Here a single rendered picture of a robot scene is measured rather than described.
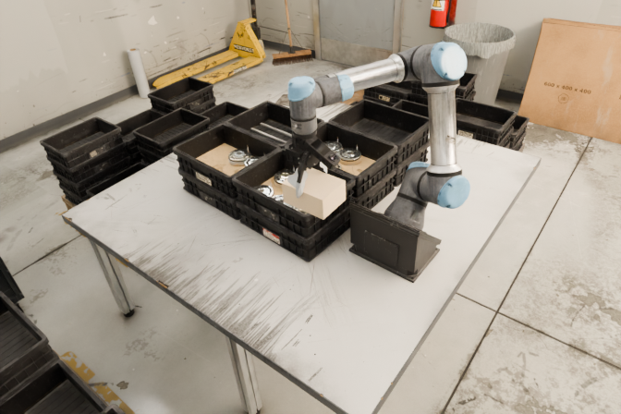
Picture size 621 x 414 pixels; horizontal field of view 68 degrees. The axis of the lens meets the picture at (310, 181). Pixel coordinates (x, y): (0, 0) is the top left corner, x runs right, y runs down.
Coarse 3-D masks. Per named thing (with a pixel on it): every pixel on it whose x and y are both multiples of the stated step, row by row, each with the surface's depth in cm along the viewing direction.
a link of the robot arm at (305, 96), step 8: (296, 80) 127; (304, 80) 126; (312, 80) 126; (288, 88) 127; (296, 88) 125; (304, 88) 125; (312, 88) 126; (288, 96) 129; (296, 96) 126; (304, 96) 126; (312, 96) 127; (320, 96) 128; (296, 104) 127; (304, 104) 127; (312, 104) 128; (320, 104) 130; (296, 112) 129; (304, 112) 128; (312, 112) 130; (296, 120) 130; (304, 120) 130
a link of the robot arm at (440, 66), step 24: (432, 48) 143; (456, 48) 142; (432, 72) 144; (456, 72) 142; (432, 96) 148; (432, 120) 150; (432, 144) 152; (456, 144) 152; (432, 168) 154; (456, 168) 151; (432, 192) 155; (456, 192) 152
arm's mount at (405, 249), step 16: (352, 208) 165; (352, 224) 170; (368, 224) 164; (384, 224) 159; (400, 224) 154; (352, 240) 175; (368, 240) 168; (384, 240) 162; (400, 240) 158; (416, 240) 153; (432, 240) 165; (368, 256) 173; (384, 256) 167; (400, 256) 162; (416, 256) 157; (432, 256) 172; (400, 272) 166; (416, 272) 164
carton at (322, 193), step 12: (312, 168) 151; (312, 180) 145; (324, 180) 145; (336, 180) 145; (288, 192) 145; (312, 192) 140; (324, 192) 140; (336, 192) 142; (300, 204) 144; (312, 204) 141; (324, 204) 139; (336, 204) 145; (324, 216) 141
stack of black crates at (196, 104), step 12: (180, 84) 359; (192, 84) 363; (204, 84) 354; (156, 96) 345; (168, 96) 354; (180, 96) 359; (192, 96) 336; (204, 96) 345; (156, 108) 341; (168, 108) 331; (192, 108) 340; (204, 108) 350
